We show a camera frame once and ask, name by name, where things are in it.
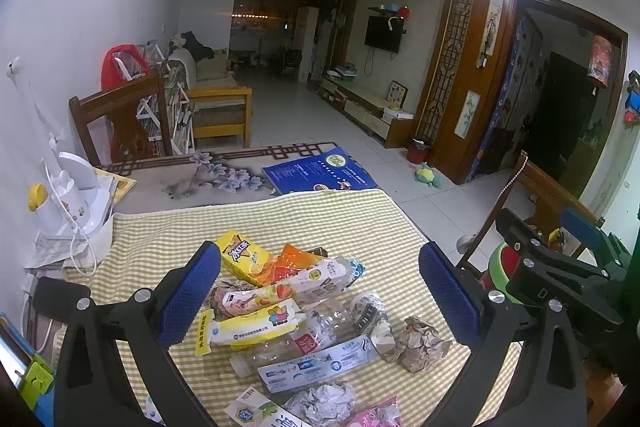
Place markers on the yellow bear snack packet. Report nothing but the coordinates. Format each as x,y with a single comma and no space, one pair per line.
250,329

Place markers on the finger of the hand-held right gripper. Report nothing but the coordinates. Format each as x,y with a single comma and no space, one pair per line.
535,272
582,229

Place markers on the round white floor base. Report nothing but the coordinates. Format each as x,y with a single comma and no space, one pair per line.
466,243

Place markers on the plain wooden chair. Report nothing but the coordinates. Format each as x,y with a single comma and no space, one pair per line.
115,107

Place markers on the blue and red toy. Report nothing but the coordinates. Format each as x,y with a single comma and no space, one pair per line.
632,102

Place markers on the orange snack packet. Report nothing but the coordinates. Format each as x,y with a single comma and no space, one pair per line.
292,259

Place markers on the yellow drink carton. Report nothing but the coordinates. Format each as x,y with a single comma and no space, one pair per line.
240,254

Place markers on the plush turtle toy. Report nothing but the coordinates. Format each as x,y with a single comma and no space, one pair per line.
427,174

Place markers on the beige sofa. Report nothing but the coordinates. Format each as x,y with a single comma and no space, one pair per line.
210,69

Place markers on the blue patterned door curtain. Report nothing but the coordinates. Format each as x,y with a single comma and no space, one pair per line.
505,107

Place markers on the carved wooden chair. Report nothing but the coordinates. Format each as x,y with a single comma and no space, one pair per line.
545,192

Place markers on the small red waste bin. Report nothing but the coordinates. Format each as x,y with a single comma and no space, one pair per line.
418,151

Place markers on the carved wooden partition screen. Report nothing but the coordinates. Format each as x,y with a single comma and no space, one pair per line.
450,57

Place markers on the long scroll picture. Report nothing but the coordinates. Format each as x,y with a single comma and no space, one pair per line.
491,29

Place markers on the black cloth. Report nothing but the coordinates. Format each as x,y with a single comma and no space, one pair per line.
192,46

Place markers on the white and blue toothpaste box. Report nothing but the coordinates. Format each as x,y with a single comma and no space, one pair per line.
320,364

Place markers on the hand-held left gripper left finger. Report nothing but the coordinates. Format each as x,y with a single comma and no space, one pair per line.
190,292

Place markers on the printed paper ball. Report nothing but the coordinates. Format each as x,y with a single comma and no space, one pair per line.
422,344

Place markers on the clear plastic water bottle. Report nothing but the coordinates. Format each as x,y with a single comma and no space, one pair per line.
280,347

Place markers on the red bag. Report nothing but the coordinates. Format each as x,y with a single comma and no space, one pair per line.
122,62

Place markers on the white desk lamp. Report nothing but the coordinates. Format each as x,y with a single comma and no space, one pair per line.
70,187

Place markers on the wall television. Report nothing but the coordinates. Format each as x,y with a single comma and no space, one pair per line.
384,33

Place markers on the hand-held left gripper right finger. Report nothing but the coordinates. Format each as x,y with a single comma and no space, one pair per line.
450,292

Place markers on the crumpled white paper ball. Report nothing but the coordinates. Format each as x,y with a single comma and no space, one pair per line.
322,404

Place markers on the black phone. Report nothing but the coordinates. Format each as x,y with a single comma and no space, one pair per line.
62,299

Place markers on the white strawberry snack packet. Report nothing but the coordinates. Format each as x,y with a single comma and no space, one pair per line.
245,299

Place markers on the framed picture on cabinet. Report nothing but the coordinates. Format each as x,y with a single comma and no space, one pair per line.
398,94

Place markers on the yellow wooden bench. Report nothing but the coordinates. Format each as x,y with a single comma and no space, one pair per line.
220,107

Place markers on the red bin with green rim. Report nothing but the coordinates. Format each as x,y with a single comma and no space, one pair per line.
500,262

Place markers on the yellow checked tablecloth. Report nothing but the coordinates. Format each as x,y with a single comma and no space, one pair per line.
165,227

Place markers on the red paper lantern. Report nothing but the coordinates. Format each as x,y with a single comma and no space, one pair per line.
601,61

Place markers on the pink white snack packet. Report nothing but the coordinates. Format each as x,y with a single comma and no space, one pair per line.
330,279

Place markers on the white book rack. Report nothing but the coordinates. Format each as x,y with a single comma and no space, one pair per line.
172,107

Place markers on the yellow book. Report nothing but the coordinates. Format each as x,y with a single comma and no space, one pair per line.
120,184

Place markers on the wooden television cabinet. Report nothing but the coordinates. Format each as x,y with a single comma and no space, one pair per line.
365,107

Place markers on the short bamboo scroll picture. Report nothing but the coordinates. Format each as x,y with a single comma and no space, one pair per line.
467,114

